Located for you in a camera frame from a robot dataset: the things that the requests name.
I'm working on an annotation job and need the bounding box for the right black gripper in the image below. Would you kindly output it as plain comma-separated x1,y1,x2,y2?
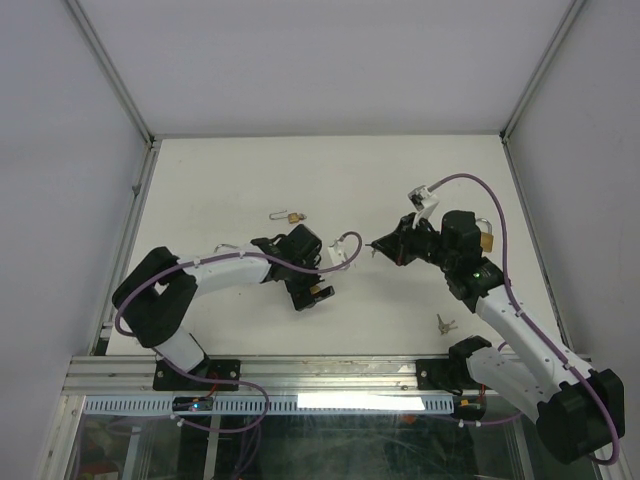
371,212,456,271

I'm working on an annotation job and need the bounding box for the large brass padlock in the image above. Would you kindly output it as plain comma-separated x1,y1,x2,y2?
476,218,494,253
214,243,239,252

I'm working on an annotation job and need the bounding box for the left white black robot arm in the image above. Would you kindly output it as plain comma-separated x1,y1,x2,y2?
112,225,334,389

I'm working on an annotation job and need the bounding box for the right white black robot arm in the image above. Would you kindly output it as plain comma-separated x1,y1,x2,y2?
372,210,625,465

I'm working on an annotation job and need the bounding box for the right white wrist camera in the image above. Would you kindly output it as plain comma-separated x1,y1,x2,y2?
407,185,440,229

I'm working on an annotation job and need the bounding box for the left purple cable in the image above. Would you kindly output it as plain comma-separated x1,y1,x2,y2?
113,230,364,431

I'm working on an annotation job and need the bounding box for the purple cable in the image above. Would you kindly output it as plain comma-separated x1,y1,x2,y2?
113,230,364,431
429,173,624,466

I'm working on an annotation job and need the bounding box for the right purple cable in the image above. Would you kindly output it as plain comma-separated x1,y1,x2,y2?
429,173,624,466

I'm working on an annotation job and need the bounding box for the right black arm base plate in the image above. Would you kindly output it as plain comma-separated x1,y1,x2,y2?
415,357,491,396

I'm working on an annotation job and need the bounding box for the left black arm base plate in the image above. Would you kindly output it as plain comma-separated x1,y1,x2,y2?
152,359,241,392

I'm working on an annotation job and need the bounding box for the aluminium front rail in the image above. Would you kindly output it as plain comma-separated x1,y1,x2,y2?
62,354,448,396

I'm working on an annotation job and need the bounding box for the slotted grey cable duct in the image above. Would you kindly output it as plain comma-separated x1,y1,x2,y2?
84,393,454,417

